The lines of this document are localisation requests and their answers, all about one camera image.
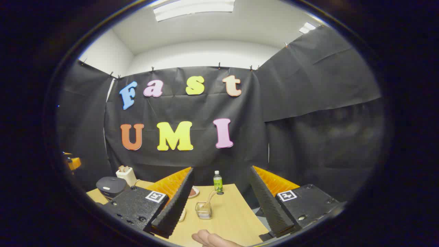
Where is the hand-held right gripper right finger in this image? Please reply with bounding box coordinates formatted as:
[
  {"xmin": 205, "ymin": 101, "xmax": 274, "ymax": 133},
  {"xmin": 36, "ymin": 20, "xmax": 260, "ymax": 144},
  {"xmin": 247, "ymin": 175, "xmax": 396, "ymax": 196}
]
[{"xmin": 249, "ymin": 166, "xmax": 347, "ymax": 242}]

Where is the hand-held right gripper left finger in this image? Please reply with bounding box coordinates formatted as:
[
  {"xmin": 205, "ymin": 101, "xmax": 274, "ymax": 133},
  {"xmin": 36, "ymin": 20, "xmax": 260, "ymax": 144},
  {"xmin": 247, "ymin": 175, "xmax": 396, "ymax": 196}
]
[{"xmin": 99, "ymin": 167, "xmax": 195, "ymax": 239}]

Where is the long ceiling light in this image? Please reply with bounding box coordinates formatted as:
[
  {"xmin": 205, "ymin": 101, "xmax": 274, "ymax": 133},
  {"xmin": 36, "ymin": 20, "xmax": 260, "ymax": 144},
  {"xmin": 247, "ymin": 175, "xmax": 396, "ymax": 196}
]
[{"xmin": 153, "ymin": 0, "xmax": 236, "ymax": 22}]

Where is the wooden spoon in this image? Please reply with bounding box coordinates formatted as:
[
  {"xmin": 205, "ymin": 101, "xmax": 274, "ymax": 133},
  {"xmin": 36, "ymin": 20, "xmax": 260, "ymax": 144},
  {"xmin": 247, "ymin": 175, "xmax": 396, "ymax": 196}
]
[{"xmin": 204, "ymin": 190, "xmax": 220, "ymax": 210}]

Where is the black silver rice cooker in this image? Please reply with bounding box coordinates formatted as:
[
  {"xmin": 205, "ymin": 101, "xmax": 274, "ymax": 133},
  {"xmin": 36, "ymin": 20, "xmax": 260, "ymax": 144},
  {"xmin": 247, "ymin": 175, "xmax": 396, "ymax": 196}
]
[{"xmin": 96, "ymin": 177, "xmax": 129, "ymax": 200}]

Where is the green label drink bottle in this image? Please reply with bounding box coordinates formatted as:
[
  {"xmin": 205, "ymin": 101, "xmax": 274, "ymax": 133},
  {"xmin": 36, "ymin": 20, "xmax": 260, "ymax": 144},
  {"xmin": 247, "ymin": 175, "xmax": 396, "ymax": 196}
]
[{"xmin": 213, "ymin": 170, "xmax": 223, "ymax": 193}]

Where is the cream toaster with bread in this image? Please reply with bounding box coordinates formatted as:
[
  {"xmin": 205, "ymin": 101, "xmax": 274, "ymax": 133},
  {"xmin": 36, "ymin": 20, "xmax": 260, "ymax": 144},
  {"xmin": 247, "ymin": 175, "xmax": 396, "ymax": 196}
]
[{"xmin": 116, "ymin": 166, "xmax": 138, "ymax": 187}]

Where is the black backdrop cloth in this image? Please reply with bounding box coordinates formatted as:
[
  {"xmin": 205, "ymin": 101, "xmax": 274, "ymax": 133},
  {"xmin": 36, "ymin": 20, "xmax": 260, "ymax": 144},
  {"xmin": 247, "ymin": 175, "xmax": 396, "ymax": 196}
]
[{"xmin": 57, "ymin": 26, "xmax": 384, "ymax": 206}]

